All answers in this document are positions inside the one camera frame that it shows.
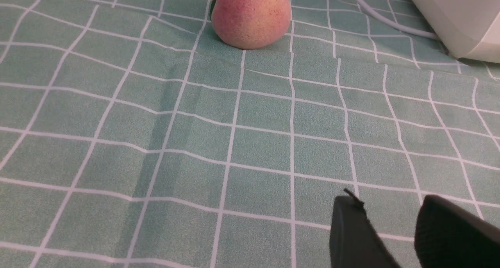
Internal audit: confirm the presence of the white toaster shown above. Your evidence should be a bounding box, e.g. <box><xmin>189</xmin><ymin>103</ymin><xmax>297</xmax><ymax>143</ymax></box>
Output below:
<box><xmin>411</xmin><ymin>0</ymin><xmax>500</xmax><ymax>63</ymax></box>

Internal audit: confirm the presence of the pink peach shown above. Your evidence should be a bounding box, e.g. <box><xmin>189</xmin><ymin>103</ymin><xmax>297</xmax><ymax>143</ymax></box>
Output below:
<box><xmin>209</xmin><ymin>0</ymin><xmax>291</xmax><ymax>50</ymax></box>

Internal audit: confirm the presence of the green checked tablecloth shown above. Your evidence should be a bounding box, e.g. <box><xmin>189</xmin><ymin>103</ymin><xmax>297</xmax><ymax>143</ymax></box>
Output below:
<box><xmin>0</xmin><ymin>0</ymin><xmax>500</xmax><ymax>268</ymax></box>

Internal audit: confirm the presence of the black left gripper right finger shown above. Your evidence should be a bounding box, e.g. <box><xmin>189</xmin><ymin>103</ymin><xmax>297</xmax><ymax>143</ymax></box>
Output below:
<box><xmin>414</xmin><ymin>195</ymin><xmax>500</xmax><ymax>268</ymax></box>

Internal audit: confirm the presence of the white power cable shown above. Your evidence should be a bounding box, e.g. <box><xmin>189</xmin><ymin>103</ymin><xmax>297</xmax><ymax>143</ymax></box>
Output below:
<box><xmin>344</xmin><ymin>0</ymin><xmax>440</xmax><ymax>40</ymax></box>

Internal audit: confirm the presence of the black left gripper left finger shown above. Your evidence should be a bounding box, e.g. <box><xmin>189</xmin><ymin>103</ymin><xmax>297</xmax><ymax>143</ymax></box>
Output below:
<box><xmin>330</xmin><ymin>189</ymin><xmax>400</xmax><ymax>268</ymax></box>

